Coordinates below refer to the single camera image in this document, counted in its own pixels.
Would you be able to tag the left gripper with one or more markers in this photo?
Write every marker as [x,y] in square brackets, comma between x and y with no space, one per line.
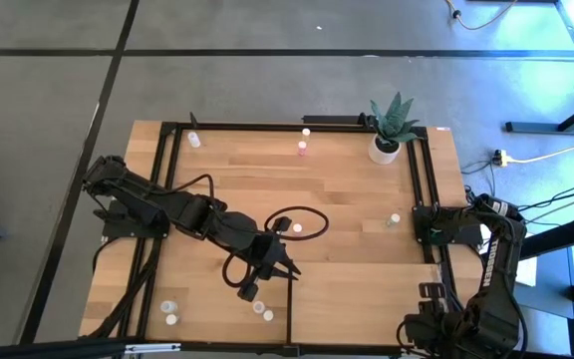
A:
[264,254]

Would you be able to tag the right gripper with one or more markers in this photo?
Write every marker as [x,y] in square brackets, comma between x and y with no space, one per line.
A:
[431,334]

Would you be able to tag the pink medicine bottle white cap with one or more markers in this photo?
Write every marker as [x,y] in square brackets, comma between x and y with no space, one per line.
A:
[297,228]
[302,147]

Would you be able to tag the white translucent medicine bottle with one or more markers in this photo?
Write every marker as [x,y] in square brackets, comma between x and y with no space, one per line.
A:
[169,306]
[194,139]
[258,307]

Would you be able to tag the yellow medicine bottle white cap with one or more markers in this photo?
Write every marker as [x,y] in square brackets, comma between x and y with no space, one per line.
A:
[306,132]
[267,315]

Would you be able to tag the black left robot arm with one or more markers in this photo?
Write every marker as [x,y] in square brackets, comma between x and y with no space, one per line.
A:
[187,209]

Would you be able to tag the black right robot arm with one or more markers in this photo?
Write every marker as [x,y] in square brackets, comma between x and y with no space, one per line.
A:
[491,264]

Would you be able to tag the green medicine bottle white cap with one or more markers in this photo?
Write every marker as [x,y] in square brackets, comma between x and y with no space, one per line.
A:
[393,218]
[171,319]

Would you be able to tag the green plant in white pot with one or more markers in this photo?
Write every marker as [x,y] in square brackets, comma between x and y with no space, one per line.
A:
[384,152]

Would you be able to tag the silver aluminium bar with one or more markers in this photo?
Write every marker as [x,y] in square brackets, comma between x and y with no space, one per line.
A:
[152,348]

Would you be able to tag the yellow power strip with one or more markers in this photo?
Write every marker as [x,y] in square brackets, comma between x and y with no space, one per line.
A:
[501,158]

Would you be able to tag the black desk legs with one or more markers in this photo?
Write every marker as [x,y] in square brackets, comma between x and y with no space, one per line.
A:
[531,126]

